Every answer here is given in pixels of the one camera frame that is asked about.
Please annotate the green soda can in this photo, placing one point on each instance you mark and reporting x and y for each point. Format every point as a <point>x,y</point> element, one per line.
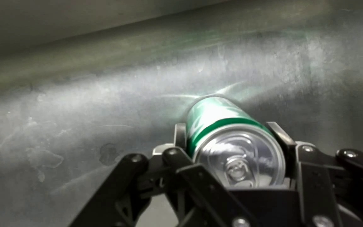
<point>232,142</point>

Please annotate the stainless steel double sink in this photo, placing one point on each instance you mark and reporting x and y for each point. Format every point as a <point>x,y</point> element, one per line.
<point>106,83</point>

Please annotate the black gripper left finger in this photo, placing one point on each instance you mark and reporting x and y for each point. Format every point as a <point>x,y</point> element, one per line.
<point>126,176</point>

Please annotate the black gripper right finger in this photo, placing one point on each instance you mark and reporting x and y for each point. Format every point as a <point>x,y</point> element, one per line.
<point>315,176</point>

